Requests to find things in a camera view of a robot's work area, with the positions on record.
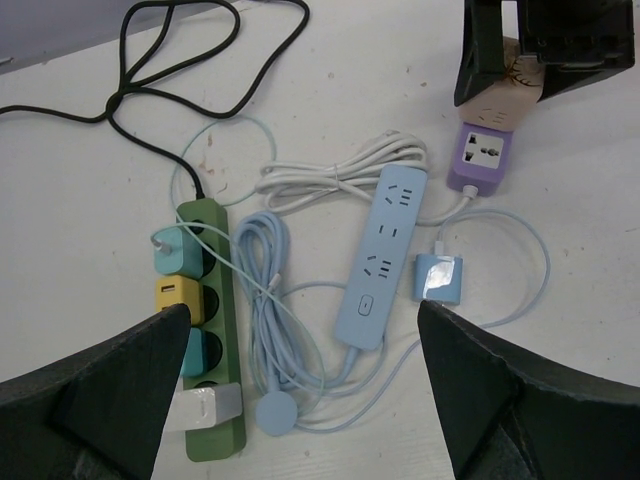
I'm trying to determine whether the light blue bundled cable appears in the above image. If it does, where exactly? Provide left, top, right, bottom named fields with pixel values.
left=232, top=209, right=361, bottom=439

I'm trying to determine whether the teal charger plug upper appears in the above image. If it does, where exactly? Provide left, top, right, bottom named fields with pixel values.
left=151, top=227, right=204, bottom=280

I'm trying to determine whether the thin mint cable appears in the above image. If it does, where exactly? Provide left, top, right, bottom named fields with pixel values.
left=169, top=114, right=331, bottom=396

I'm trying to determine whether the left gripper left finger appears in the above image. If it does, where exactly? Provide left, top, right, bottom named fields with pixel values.
left=1, top=304, right=191, bottom=479

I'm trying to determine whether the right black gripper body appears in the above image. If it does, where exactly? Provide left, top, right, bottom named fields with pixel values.
left=517, top=1, right=635, bottom=68

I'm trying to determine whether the green power strip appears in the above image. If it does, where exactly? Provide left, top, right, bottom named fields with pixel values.
left=178, top=198, right=247, bottom=462

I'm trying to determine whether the teal charger plug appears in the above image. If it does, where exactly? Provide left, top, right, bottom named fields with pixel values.
left=151, top=227, right=204, bottom=280
left=180, top=328, right=208, bottom=378

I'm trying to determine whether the white bundled cable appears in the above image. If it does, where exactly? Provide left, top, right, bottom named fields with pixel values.
left=254, top=130, right=479, bottom=229

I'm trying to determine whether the blue USB charger plug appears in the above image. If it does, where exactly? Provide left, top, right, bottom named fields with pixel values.
left=412, top=254, right=463, bottom=305

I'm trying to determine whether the yellow charger plug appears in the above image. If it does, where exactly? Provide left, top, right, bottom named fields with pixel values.
left=155, top=275, right=205, bottom=326

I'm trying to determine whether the pink cube socket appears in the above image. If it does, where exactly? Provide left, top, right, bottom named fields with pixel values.
left=458, top=37, right=545, bottom=132

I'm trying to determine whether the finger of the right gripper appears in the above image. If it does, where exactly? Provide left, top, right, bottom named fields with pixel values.
left=454, top=0, right=506, bottom=106
left=537, top=54, right=628, bottom=102

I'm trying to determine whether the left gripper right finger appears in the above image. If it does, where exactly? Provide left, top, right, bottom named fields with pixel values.
left=417, top=301, right=639, bottom=479

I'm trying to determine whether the white charger plug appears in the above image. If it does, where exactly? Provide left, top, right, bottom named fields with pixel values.
left=164, top=383, right=243, bottom=432

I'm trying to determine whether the teal charger plug lower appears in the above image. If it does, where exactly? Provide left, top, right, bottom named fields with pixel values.
left=180, top=328, right=208, bottom=378

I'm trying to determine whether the purple USB power strip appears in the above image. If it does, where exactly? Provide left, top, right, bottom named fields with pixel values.
left=446, top=122, right=513, bottom=197

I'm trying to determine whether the blue power strip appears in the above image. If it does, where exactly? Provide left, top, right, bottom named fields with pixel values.
left=334, top=165, right=428, bottom=351

